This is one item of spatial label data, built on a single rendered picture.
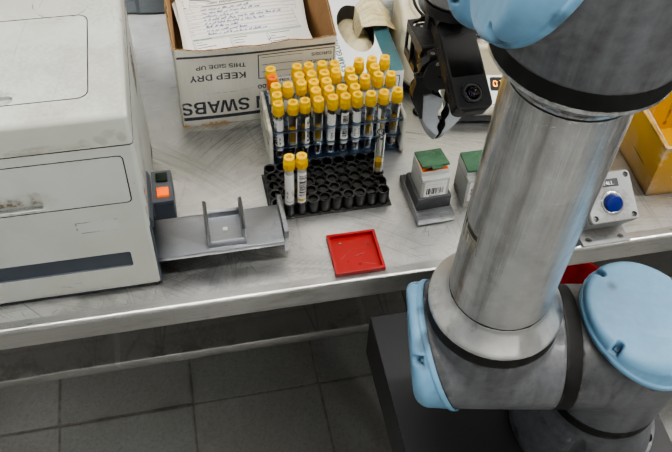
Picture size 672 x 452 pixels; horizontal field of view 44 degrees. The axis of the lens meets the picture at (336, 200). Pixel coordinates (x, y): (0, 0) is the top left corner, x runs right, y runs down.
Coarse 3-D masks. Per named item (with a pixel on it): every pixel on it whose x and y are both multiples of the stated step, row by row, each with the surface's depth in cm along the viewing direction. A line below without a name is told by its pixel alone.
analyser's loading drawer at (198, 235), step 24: (192, 216) 111; (216, 216) 111; (240, 216) 107; (264, 216) 111; (168, 240) 108; (192, 240) 108; (216, 240) 108; (240, 240) 107; (264, 240) 108; (288, 240) 108
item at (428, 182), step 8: (416, 160) 114; (416, 168) 115; (448, 168) 113; (416, 176) 115; (424, 176) 113; (432, 176) 113; (440, 176) 113; (448, 176) 113; (416, 184) 116; (424, 184) 113; (432, 184) 114; (440, 184) 114; (448, 184) 114; (424, 192) 114; (432, 192) 115; (440, 192) 115
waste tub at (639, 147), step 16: (640, 112) 121; (656, 112) 128; (640, 128) 121; (656, 128) 117; (624, 144) 126; (640, 144) 122; (656, 144) 117; (640, 160) 122; (656, 160) 117; (640, 176) 122; (656, 176) 119; (656, 192) 122
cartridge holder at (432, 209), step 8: (400, 176) 121; (408, 176) 118; (408, 184) 118; (408, 192) 119; (416, 192) 116; (448, 192) 116; (408, 200) 119; (416, 200) 116; (424, 200) 115; (432, 200) 115; (440, 200) 116; (448, 200) 116; (416, 208) 116; (424, 208) 116; (432, 208) 117; (440, 208) 117; (448, 208) 117; (416, 216) 116; (424, 216) 116; (432, 216) 116; (440, 216) 116; (448, 216) 116; (424, 224) 116
